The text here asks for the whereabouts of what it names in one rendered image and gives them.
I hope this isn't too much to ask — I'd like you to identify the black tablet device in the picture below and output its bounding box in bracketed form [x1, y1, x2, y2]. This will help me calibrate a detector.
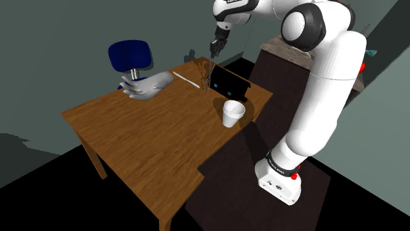
[210, 64, 252, 103]

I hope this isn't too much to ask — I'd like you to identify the white pen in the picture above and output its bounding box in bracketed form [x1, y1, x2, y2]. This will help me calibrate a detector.
[172, 71, 201, 89]

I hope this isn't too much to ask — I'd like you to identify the dark cabinet with grey top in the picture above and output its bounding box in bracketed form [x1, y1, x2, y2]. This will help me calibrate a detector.
[248, 34, 366, 142]

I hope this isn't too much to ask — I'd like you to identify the white foam cup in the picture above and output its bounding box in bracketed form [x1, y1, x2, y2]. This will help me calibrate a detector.
[222, 99, 246, 129]

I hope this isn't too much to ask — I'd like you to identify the grey hand sculpture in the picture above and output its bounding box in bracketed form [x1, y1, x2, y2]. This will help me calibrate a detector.
[120, 71, 174, 101]

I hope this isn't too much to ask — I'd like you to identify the blue office chair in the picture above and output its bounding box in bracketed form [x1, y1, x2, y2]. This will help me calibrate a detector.
[108, 39, 152, 91]

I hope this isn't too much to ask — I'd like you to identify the brown wooden table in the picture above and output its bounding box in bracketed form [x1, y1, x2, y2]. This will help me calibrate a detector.
[60, 56, 274, 231]

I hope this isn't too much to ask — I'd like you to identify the dark brown robot stand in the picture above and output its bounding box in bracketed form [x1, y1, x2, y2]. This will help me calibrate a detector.
[185, 121, 332, 231]

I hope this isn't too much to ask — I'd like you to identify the clear wire glass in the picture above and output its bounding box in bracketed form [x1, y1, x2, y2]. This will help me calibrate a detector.
[196, 58, 217, 94]

